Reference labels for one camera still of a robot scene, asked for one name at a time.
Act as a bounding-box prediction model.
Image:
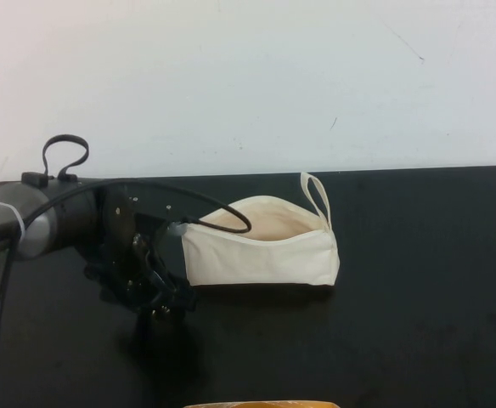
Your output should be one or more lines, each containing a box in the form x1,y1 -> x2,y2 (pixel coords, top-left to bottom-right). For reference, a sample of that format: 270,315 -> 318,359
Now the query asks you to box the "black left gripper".
82,181 -> 200,346

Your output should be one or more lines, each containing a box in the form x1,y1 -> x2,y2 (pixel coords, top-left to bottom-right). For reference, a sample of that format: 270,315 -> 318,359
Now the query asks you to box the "cream canvas pencil case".
181,172 -> 341,289

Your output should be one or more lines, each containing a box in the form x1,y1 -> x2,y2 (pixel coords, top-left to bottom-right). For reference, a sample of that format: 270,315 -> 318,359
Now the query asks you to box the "yellow-orange flat object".
188,399 -> 338,408

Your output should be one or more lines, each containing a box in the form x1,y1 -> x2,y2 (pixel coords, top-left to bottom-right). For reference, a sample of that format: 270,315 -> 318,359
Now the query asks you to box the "white zip tie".
0,181 -> 31,241

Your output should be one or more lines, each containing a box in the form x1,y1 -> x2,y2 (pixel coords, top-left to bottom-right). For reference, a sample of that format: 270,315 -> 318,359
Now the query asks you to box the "long black cable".
0,178 -> 253,408

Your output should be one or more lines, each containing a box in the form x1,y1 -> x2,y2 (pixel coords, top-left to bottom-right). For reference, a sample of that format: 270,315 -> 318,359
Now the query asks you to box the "short black looped cable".
42,134 -> 91,180

